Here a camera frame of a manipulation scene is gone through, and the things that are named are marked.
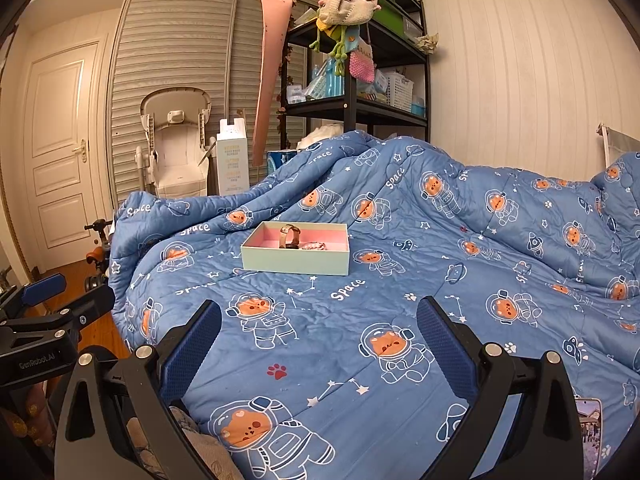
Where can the green frog plush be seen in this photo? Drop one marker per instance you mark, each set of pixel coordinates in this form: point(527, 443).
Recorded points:
point(336, 45)

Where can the small tricycle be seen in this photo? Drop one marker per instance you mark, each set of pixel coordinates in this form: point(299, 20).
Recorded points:
point(100, 255)

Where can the grey patterned cloth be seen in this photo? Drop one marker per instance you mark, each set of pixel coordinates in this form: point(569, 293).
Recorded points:
point(200, 452)

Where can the white high chair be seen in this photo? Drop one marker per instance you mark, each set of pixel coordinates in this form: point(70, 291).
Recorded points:
point(175, 160)

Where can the white plastic basket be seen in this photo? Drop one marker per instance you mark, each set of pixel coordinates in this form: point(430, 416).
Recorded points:
point(399, 91)

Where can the tall white carton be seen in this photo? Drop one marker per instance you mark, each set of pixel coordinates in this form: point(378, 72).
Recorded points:
point(232, 160)

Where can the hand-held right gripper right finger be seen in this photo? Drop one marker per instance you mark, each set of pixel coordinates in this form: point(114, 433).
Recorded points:
point(445, 347)

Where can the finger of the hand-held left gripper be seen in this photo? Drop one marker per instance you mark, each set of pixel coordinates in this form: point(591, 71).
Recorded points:
point(45, 290)
point(85, 310)

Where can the pale green box pink inside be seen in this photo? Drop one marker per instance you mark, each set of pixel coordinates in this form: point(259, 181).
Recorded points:
point(295, 260)

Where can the white panelled door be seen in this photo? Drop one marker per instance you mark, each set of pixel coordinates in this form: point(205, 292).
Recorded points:
point(60, 150)

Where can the pink crochet pouch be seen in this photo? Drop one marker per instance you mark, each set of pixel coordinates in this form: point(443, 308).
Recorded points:
point(361, 67)

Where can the smartphone with picture case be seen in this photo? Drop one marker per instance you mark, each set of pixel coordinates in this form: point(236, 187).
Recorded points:
point(590, 430)

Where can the blue astronaut bear blanket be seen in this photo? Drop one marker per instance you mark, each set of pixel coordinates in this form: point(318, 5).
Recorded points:
point(425, 285)

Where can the white bed rail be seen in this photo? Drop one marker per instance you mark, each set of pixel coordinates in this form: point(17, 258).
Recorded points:
point(620, 145)

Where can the louvered closet doors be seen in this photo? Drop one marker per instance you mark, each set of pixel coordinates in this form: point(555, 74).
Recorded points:
point(175, 40)

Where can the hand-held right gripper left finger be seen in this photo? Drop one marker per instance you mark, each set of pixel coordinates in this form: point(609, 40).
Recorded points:
point(192, 347)

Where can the green bag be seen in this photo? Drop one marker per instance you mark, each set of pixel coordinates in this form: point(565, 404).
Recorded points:
point(390, 12)

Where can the white fluffy cloth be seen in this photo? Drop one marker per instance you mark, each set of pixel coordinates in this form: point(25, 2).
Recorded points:
point(320, 135)

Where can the black metal shelf rack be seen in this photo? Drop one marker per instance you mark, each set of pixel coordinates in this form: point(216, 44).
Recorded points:
point(350, 110)

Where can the blue tissue pack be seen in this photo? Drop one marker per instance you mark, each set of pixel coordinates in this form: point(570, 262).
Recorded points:
point(280, 161)

